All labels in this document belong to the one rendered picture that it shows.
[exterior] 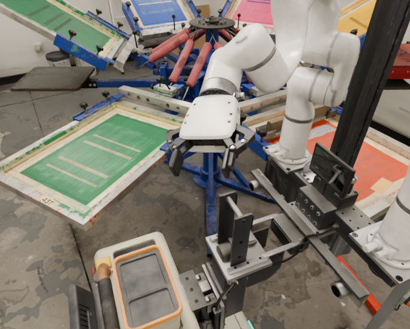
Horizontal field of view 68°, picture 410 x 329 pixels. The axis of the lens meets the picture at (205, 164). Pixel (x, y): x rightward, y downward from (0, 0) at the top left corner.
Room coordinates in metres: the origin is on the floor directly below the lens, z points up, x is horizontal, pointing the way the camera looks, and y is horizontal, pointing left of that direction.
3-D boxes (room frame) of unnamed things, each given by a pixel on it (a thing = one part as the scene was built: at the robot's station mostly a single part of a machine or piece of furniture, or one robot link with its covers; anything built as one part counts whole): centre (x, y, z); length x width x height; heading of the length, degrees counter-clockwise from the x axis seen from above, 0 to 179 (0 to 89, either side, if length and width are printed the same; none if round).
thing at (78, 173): (1.29, 0.40, 1.05); 1.08 x 0.61 x 0.23; 151
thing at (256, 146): (1.24, -0.22, 0.98); 0.30 x 0.05 x 0.07; 31
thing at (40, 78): (2.08, 0.62, 0.91); 1.34 x 0.40 x 0.08; 91
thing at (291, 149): (0.88, -0.30, 1.21); 0.16 x 0.13 x 0.15; 113
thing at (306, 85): (0.88, -0.32, 1.37); 0.13 x 0.10 x 0.16; 54
